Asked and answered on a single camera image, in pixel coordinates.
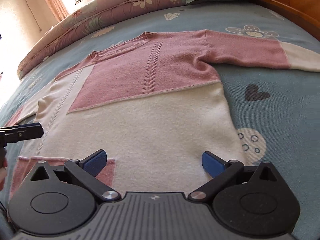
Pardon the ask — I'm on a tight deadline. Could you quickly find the pink and white knit sweater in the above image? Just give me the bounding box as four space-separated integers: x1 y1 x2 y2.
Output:
8 30 319 193

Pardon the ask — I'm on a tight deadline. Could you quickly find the person's left hand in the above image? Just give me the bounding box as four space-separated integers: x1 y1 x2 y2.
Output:
0 147 8 191

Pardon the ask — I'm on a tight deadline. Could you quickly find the blue patterned bed sheet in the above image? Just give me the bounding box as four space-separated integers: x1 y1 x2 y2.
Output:
1 3 319 239

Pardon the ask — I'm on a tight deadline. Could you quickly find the pink floral quilt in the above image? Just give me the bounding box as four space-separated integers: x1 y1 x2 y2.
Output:
17 0 188 81

